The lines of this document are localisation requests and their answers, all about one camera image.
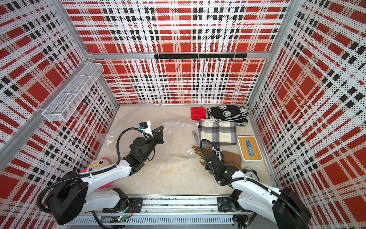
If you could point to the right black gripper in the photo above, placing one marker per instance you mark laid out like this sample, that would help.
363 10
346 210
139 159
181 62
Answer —
207 167

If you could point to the white wire mesh shelf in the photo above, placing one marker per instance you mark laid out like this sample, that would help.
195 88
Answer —
64 105

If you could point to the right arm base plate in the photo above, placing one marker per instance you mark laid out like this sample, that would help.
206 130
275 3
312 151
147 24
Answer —
225 206

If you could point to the pink striped plush toy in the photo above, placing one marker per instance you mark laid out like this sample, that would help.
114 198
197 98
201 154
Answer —
98 164

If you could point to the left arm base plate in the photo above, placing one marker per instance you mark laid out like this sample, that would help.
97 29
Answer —
130 205

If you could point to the red knitted scarf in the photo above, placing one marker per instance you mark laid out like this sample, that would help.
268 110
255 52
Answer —
198 113

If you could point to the clear plastic vacuum bag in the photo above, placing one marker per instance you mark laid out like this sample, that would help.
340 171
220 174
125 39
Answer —
168 142

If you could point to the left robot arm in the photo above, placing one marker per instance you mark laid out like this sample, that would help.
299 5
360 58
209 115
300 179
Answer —
78 193

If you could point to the small alarm clock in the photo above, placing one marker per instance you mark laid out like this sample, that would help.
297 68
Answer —
252 174

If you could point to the aluminium front rail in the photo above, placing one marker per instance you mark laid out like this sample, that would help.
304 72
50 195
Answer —
183 203

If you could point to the brown knitted scarf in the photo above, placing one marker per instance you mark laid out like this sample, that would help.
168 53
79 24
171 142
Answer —
230 158

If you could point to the grey white plaid scarf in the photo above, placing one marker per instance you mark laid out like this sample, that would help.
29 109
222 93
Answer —
218 132

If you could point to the small blue object on tray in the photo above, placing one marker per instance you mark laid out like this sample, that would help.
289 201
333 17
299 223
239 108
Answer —
249 148

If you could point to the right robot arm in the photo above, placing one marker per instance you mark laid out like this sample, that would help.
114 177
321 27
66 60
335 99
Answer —
263 193

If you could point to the black wall hook rail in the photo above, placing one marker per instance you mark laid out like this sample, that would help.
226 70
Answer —
201 56

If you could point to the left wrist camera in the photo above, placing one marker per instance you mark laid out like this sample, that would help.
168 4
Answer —
145 127

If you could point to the black smiley pattern scarf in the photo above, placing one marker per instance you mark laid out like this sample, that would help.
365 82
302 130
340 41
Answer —
229 113

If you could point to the white wooden top tray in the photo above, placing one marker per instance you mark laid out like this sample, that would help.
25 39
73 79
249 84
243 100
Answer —
241 143

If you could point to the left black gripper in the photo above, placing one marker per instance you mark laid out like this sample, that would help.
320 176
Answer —
158 136

